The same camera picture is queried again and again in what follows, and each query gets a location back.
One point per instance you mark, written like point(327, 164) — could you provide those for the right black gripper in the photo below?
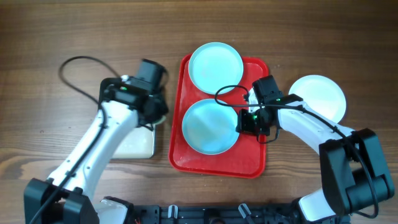
point(243, 125)

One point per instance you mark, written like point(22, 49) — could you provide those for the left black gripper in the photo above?
point(163, 111)

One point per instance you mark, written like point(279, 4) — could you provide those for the light blue plate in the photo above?
point(210, 128)

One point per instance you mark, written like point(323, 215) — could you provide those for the white plate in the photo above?
point(322, 94)

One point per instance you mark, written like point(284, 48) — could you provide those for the pale green plate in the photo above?
point(215, 67)

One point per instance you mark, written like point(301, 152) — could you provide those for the green yellow sponge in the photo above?
point(161, 120)

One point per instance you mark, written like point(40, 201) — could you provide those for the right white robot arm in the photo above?
point(355, 174)

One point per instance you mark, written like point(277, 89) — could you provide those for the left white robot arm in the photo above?
point(65, 197)

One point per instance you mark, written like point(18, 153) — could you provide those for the black tray with soapy water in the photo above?
point(138, 144)

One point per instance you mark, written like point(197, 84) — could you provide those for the red plastic tray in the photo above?
point(245, 159)

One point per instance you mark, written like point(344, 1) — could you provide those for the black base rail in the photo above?
point(173, 214)

